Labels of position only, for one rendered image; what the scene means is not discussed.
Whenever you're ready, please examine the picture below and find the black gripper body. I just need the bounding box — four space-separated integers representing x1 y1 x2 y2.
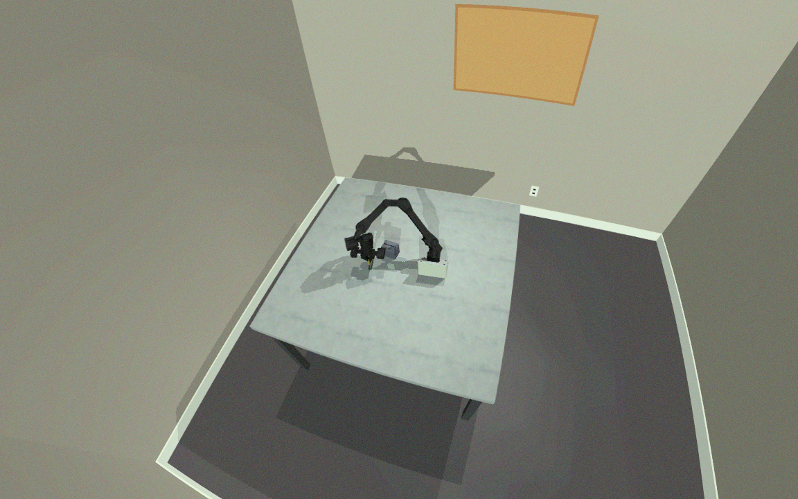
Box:
350 245 386 259

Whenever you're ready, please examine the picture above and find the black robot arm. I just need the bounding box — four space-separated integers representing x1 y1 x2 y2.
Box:
345 198 443 263

